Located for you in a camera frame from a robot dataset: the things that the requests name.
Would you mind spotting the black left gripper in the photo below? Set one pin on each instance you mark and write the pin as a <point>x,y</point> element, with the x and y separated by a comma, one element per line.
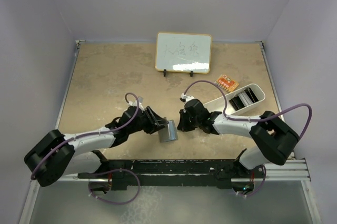
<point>155,122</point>

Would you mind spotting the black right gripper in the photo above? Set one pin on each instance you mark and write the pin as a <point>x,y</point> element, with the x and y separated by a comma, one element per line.
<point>182,125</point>

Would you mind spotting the grey card holder wallet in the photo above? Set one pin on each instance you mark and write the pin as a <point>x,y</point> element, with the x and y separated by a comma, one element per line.
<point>168,133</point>

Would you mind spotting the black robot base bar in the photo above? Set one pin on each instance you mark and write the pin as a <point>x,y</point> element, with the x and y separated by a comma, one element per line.
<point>218,173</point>

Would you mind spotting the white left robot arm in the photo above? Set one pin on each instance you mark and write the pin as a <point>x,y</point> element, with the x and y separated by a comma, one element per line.
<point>50,157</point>

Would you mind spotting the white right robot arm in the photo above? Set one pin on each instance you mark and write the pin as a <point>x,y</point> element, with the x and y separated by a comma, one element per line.
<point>274,139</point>

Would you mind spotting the white box with cards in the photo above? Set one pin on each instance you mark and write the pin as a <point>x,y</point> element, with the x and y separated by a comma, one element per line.
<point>239,101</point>

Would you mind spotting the small whiteboard with writing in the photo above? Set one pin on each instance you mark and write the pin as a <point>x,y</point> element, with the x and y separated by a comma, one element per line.
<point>183,52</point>

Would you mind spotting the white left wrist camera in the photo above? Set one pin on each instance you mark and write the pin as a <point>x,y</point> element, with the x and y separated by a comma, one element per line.
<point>137,101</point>

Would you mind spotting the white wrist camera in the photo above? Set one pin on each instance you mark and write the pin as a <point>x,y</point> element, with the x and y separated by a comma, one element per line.
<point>137,101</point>
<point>185,98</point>

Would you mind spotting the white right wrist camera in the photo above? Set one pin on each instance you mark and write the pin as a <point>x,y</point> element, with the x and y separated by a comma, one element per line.
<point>185,98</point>

